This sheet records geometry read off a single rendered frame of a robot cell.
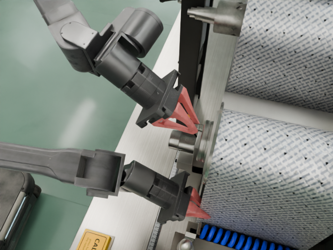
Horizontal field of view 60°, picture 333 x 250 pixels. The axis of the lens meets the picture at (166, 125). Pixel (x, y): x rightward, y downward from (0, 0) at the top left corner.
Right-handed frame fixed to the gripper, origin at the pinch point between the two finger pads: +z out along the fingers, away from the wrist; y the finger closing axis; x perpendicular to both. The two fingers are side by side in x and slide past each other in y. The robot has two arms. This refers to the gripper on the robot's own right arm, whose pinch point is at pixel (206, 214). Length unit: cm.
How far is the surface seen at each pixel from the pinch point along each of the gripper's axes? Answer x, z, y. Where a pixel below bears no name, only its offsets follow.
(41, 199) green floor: -140, -27, -22
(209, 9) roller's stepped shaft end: 19.7, -21.8, -30.6
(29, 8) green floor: -202, -131, -203
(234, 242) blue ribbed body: 1.0, 7.6, 3.0
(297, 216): 17.3, 6.8, 0.2
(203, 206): 3.5, -3.3, 0.2
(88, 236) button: -26.3, -15.8, 8.2
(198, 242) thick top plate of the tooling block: -3.6, 1.9, 4.8
